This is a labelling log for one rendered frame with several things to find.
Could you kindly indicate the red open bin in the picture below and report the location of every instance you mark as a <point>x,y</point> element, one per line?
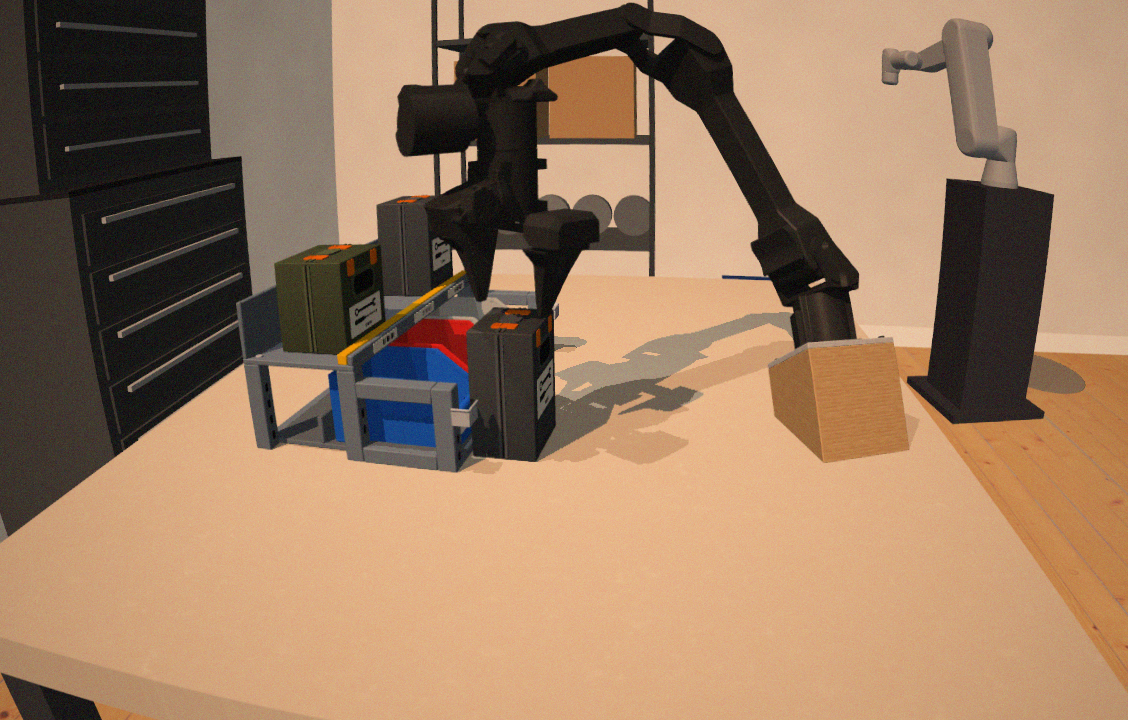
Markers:
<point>450,333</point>

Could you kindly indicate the yellow flat bar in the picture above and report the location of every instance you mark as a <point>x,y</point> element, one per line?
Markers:
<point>342,357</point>

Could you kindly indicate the blue bin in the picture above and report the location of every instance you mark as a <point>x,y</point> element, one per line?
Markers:
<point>402,422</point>

